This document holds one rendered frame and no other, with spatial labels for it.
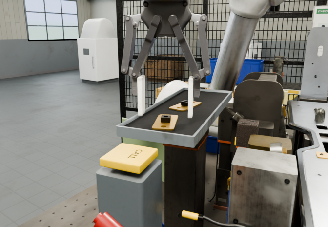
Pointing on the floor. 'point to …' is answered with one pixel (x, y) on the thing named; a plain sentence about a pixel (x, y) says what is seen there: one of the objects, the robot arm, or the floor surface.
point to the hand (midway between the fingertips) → (165, 100)
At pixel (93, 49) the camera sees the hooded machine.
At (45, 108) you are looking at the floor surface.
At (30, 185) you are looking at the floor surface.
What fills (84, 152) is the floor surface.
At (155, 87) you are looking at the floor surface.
